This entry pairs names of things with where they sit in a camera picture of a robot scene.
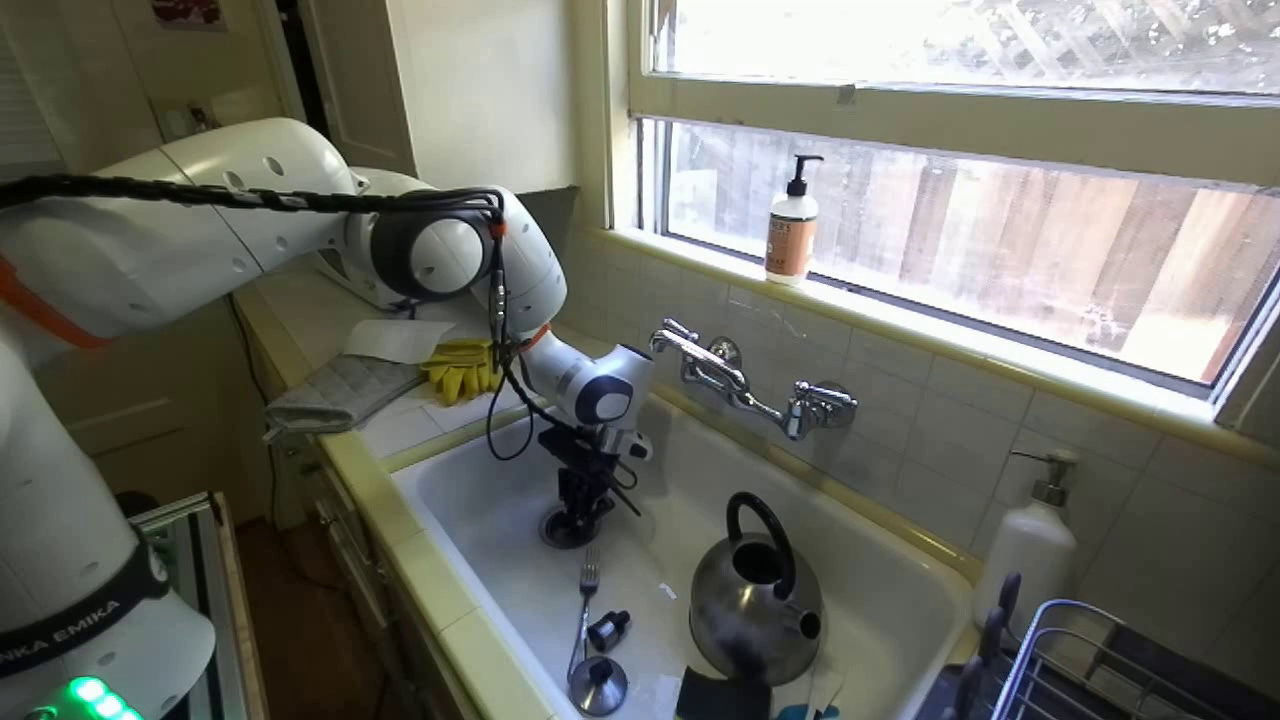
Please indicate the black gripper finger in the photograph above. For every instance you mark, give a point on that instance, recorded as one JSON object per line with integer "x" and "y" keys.
{"x": 567, "y": 520}
{"x": 596, "y": 509}

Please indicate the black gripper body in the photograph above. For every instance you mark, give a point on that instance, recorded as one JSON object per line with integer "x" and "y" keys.
{"x": 592, "y": 462}

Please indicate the metal sink stopper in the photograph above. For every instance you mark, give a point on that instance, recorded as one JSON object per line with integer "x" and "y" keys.
{"x": 585, "y": 537}

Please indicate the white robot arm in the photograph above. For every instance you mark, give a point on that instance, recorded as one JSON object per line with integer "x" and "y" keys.
{"x": 89, "y": 620}

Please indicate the small black object in sink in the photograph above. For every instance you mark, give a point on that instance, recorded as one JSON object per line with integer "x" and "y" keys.
{"x": 611, "y": 631}

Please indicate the metal fork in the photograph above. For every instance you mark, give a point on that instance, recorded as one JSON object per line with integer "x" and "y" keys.
{"x": 585, "y": 587}

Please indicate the small metal strainer cup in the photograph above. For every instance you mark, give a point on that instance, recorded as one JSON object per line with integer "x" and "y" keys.
{"x": 596, "y": 685}

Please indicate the white folded towel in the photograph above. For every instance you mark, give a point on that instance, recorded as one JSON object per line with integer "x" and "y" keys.
{"x": 375, "y": 366}

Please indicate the dark sponge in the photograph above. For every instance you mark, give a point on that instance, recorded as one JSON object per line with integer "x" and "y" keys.
{"x": 704, "y": 696}

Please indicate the soap pump bottle on sill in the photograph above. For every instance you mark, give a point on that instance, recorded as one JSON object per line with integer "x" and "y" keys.
{"x": 793, "y": 225}

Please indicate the white dish soap bottle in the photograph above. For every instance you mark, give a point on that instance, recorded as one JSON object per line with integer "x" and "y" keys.
{"x": 1032, "y": 548}

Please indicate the dish drying rack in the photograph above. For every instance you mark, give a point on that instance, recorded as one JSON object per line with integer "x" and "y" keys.
{"x": 1076, "y": 663}

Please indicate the window with blinds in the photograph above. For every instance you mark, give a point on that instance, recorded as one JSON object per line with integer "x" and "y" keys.
{"x": 1094, "y": 184}

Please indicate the chrome wall faucet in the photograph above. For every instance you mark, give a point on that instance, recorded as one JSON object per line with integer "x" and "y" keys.
{"x": 723, "y": 369}

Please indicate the silver kettle black handle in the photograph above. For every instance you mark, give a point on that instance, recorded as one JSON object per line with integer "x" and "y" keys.
{"x": 752, "y": 600}

